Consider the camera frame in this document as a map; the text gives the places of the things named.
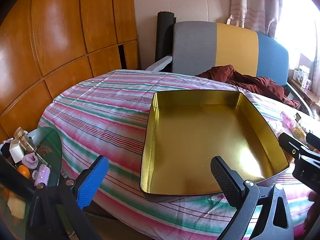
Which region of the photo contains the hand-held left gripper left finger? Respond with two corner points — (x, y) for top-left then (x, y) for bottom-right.
(26, 155), (109, 240)

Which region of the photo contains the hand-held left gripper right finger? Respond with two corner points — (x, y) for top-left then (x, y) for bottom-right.
(210, 156), (294, 240)

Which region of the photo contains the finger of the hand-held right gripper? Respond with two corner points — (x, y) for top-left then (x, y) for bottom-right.
(306, 131), (320, 147)
(278, 132), (302, 161)

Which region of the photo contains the yellow labelled bottle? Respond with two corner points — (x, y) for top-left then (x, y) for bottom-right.
(291, 122), (307, 138)

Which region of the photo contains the white plastic-wrapped ball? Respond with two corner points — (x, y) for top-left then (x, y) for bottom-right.
(268, 120), (283, 134)

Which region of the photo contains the pink bottle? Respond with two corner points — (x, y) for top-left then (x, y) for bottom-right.
(281, 111), (296, 128)

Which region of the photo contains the gold tin box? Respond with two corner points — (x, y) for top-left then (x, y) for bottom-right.
(139, 90), (290, 203)

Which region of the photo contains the wooden desk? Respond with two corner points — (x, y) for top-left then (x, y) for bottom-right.
(287, 77), (320, 112)

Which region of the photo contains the green glass side table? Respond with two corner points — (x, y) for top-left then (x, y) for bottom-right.
(0, 127), (63, 240)

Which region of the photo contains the striped tablecloth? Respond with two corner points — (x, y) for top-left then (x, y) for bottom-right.
(37, 69), (320, 240)

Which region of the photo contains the white carton box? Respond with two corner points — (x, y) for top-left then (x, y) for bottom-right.
(292, 65), (311, 88)

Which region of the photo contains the lavender folded cloth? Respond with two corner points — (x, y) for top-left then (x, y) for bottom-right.
(22, 154), (39, 170)

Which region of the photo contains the orange fruit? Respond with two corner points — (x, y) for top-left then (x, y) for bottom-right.
(17, 165), (30, 180)

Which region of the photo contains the maroon jacket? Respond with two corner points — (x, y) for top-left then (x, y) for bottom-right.
(196, 65), (300, 109)

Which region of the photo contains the amber glass bottle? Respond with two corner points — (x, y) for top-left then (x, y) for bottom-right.
(14, 127), (35, 153)

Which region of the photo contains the small white box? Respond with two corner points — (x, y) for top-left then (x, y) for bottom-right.
(9, 144), (24, 163)

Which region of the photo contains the grey yellow blue chair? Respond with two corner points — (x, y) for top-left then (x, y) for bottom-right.
(145, 21), (315, 118)

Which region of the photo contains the patterned curtain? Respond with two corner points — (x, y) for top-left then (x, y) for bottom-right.
(229, 0), (284, 38)

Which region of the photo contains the wooden wardrobe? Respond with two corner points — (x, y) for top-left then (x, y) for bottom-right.
(0, 0), (139, 143)

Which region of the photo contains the black rolled mat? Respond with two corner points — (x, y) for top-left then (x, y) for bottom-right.
(155, 11), (177, 67)

